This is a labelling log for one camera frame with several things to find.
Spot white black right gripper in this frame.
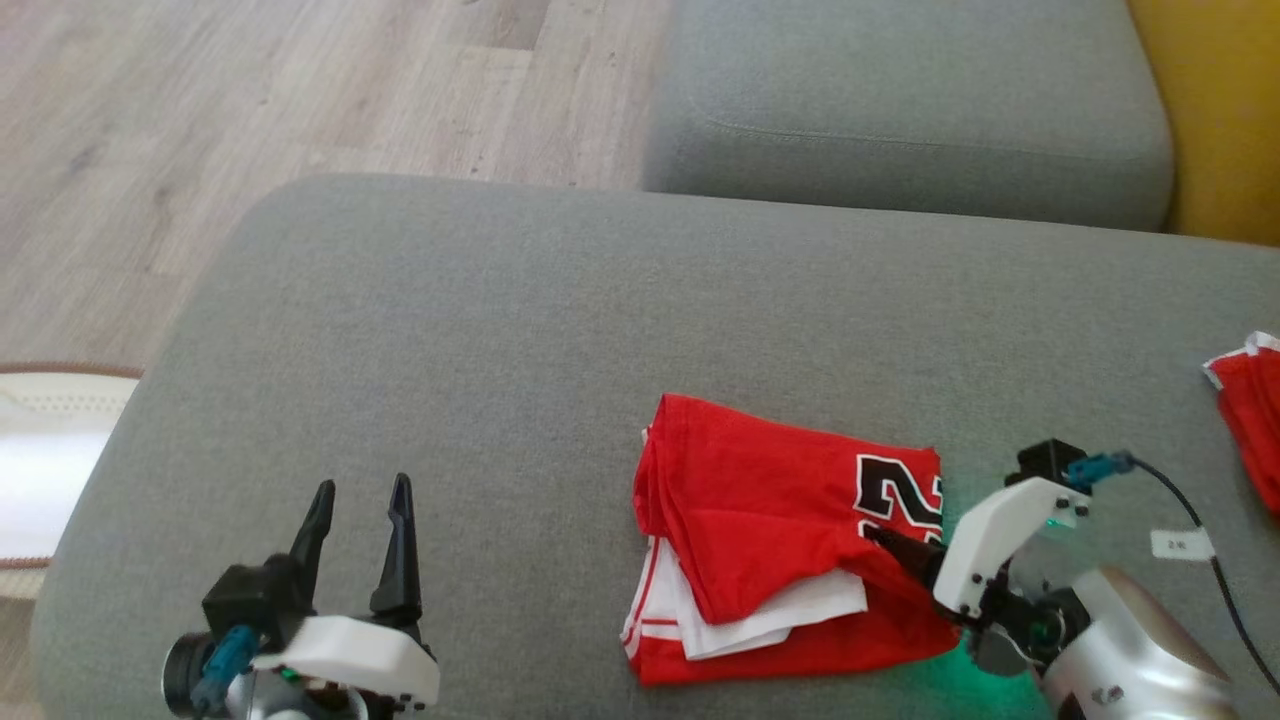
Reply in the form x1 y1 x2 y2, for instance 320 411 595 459
861 476 1093 678

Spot large grey sofa seat cushion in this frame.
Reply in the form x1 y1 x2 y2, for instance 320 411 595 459
30 172 1280 720

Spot yellow cushion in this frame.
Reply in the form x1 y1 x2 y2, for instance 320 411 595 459
1127 0 1280 249

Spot white rug with brown border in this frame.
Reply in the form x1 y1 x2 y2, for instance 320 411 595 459
0 361 144 602

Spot red shorts with white panel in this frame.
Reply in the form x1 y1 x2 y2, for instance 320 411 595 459
1202 331 1280 518

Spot small grey sofa cushion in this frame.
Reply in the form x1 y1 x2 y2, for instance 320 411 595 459
639 0 1177 234

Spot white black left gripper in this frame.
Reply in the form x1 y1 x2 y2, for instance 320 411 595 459
248 472 442 720

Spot red white-sleeved jersey shirt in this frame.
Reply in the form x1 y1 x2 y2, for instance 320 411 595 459
619 392 964 689

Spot white right cable tag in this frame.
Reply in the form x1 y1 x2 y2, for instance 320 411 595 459
1149 527 1217 562

